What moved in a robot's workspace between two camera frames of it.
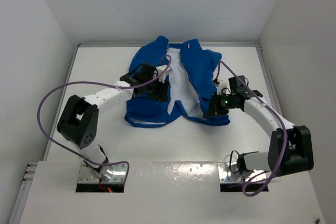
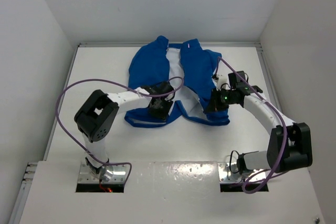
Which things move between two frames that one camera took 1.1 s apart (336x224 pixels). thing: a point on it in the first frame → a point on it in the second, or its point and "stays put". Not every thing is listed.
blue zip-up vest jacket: [192, 72] stays put
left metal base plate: [118, 174] stays put
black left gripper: [161, 94] → [163, 114]
